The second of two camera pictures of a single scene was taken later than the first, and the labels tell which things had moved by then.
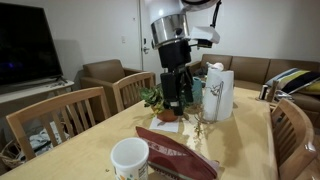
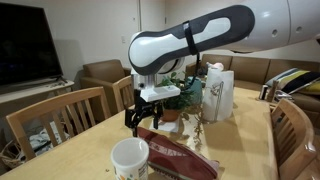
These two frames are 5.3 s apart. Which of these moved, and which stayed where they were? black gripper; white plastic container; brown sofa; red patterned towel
Moved: black gripper
Stayed: brown sofa; white plastic container; red patterned towel
